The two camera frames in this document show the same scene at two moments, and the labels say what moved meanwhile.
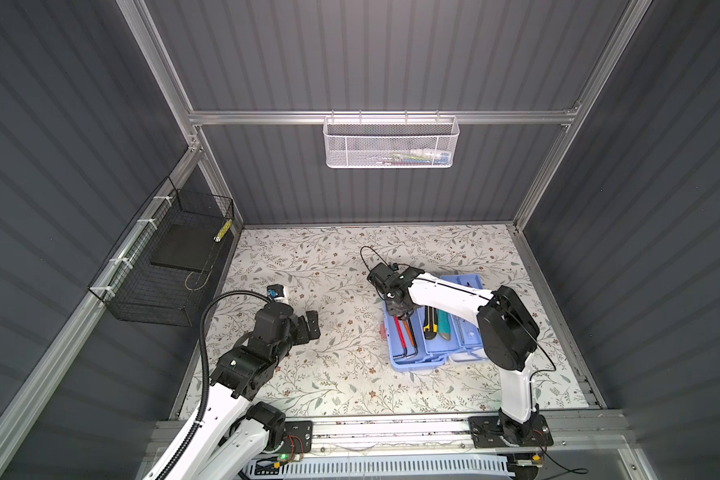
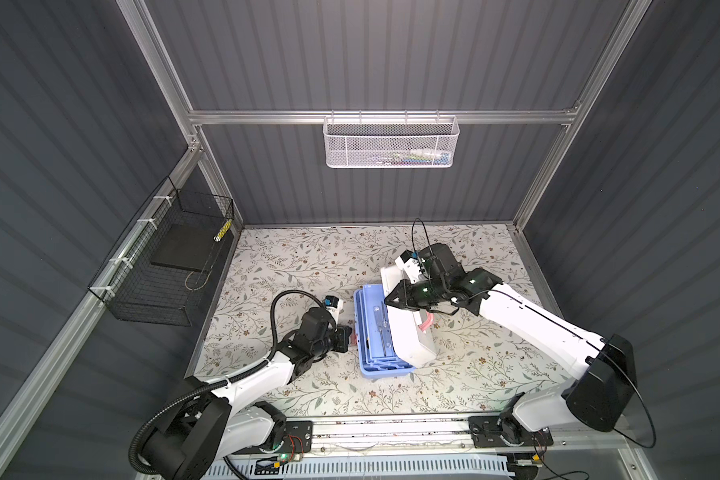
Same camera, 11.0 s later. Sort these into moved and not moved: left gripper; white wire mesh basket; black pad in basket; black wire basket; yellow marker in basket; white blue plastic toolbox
Moved: left gripper; white blue plastic toolbox
Not moved: black pad in basket; white wire mesh basket; yellow marker in basket; black wire basket
